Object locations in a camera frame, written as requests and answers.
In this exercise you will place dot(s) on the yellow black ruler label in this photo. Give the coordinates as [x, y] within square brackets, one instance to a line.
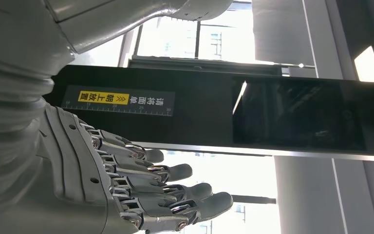
[119, 100]

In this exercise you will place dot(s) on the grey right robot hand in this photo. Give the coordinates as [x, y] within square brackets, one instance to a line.
[77, 181]

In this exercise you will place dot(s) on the black inbound scanner machine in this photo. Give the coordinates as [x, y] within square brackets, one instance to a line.
[206, 122]

